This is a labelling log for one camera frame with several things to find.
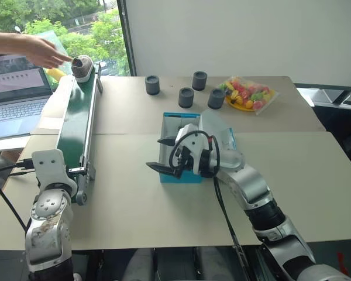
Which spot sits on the green conveyor belt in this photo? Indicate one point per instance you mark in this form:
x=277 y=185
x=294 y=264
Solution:
x=76 y=117

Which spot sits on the blue shoebox with lid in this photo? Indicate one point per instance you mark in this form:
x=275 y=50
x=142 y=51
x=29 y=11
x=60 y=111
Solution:
x=171 y=126

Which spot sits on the dark grey cylinder cup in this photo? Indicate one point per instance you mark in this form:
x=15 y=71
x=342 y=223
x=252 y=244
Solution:
x=186 y=98
x=216 y=99
x=199 y=81
x=152 y=85

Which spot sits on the dark furniture frame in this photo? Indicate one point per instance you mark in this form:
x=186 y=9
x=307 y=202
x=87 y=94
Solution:
x=339 y=111

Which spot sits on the grey rounded shape under table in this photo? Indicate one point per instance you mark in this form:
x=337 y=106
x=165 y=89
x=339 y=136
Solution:
x=141 y=265

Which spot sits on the yellow plate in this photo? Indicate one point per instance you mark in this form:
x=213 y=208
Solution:
x=240 y=106

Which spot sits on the black window frame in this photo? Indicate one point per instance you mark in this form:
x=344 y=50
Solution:
x=128 y=38

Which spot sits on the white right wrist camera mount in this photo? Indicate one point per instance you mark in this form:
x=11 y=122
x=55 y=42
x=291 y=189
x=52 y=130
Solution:
x=196 y=140

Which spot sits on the silver open laptop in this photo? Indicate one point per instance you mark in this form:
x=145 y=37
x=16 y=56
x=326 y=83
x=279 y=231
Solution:
x=14 y=111

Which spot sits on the yellow toy banana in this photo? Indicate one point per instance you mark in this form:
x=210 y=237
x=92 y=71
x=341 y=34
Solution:
x=56 y=73

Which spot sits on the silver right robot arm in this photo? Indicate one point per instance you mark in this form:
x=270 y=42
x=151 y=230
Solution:
x=251 y=181

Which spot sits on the grey knit sneaker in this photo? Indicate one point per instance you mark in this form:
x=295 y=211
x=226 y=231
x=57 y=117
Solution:
x=83 y=68

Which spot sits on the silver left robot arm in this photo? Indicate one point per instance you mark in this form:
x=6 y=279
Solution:
x=48 y=228

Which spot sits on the red strip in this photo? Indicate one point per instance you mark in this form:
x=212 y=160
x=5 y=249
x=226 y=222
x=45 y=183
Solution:
x=341 y=262

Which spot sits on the clear bag of toy fruit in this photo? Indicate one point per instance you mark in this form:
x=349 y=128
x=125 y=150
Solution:
x=251 y=93

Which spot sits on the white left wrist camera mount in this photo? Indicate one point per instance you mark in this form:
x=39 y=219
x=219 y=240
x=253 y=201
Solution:
x=51 y=167

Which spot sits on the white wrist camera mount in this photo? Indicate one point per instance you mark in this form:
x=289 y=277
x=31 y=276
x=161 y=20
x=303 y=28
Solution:
x=51 y=167
x=196 y=140

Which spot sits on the person's bare hand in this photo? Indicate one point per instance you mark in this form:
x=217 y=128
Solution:
x=44 y=51

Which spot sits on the person's bare forearm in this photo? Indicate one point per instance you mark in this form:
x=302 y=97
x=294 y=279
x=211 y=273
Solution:
x=6 y=42

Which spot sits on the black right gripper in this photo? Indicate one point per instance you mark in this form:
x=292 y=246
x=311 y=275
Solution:
x=185 y=159

